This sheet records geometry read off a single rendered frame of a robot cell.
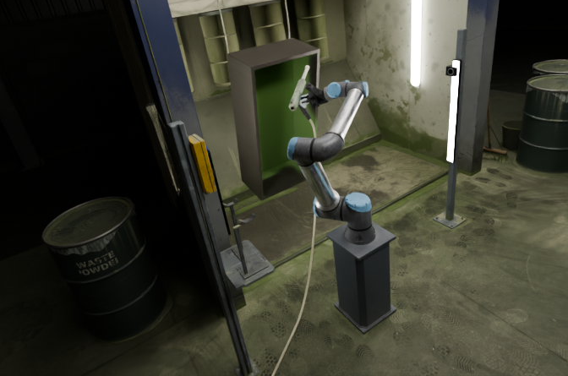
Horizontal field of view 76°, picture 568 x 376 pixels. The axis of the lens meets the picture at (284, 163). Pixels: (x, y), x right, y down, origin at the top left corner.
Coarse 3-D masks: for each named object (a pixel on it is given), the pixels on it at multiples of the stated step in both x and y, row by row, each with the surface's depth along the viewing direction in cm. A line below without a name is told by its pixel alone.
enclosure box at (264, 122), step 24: (264, 48) 276; (288, 48) 275; (312, 48) 273; (240, 72) 261; (264, 72) 296; (288, 72) 310; (312, 72) 290; (240, 96) 276; (264, 96) 308; (288, 96) 323; (240, 120) 292; (264, 120) 320; (288, 120) 337; (312, 120) 314; (240, 144) 310; (264, 144) 334; (240, 168) 330; (264, 168) 348; (288, 168) 353; (264, 192) 325
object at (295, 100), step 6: (306, 66) 263; (306, 72) 259; (300, 84) 246; (300, 90) 242; (294, 96) 238; (300, 96) 241; (294, 102) 233; (294, 108) 233; (300, 108) 245; (306, 108) 247; (306, 114) 247
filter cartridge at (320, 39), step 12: (300, 0) 394; (312, 0) 393; (300, 12) 401; (312, 12) 398; (324, 12) 407; (300, 24) 409; (312, 24) 404; (324, 24) 410; (300, 36) 415; (312, 36) 411; (324, 36) 413; (324, 48) 418
